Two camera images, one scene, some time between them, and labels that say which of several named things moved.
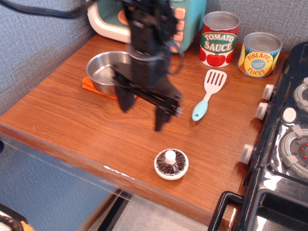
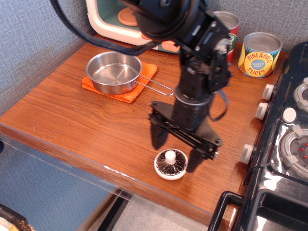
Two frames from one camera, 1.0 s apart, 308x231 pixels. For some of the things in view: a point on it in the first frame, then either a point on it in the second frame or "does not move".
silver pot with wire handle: (99, 68) does not move
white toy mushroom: (171, 164) does not move
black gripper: (146, 76) -> (186, 119)
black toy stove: (275, 194) does not move
